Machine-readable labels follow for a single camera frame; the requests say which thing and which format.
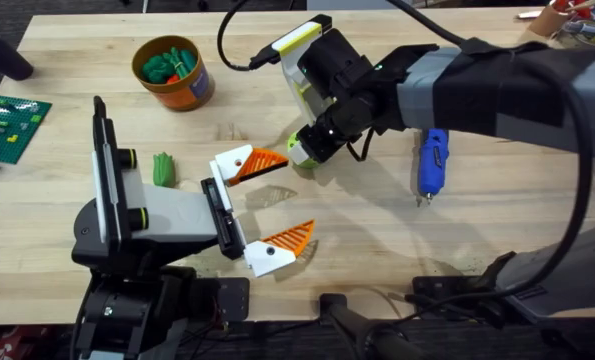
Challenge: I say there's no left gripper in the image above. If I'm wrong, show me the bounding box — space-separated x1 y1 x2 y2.
70 144 317 279

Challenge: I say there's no green vegetable toy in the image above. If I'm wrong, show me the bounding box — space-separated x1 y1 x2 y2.
151 151 177 189

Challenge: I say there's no blue electric screwdriver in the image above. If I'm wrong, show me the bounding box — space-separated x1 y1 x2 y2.
416 128 451 204

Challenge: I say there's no green disc with holes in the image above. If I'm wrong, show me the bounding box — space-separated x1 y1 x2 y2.
285 128 328 170

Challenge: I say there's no right wrist upright plate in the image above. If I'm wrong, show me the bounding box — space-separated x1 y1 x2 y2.
270 13 339 127

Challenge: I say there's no wrist upright plate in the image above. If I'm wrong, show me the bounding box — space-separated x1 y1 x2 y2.
270 13 339 127
90 94 151 251

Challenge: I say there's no left wrist upright plate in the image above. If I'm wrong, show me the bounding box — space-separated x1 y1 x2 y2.
90 94 151 251

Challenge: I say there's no brown tub with toys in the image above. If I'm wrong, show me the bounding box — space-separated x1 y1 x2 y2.
130 34 216 112

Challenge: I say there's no black stand pole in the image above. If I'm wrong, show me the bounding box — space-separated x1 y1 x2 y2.
318 293 431 360

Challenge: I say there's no green board with toy blocks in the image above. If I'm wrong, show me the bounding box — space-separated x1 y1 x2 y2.
0 93 54 171

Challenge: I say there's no red patterned object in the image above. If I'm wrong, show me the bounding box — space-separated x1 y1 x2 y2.
0 324 56 360

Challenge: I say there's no brown cardboard tube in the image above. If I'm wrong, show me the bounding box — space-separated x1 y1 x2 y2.
528 0 576 39

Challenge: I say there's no dark cylinder with yellow tape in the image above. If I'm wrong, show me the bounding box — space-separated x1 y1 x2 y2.
0 23 35 82

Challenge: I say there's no heap of tools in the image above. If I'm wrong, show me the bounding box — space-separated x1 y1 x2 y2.
551 0 595 50

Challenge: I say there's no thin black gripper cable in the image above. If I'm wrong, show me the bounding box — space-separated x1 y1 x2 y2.
345 127 377 164

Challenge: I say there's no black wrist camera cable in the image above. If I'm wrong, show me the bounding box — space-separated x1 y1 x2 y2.
216 0 281 73

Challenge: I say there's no black rail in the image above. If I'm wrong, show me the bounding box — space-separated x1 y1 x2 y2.
174 276 595 360

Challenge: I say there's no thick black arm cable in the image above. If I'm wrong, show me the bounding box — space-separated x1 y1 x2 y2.
384 0 595 321

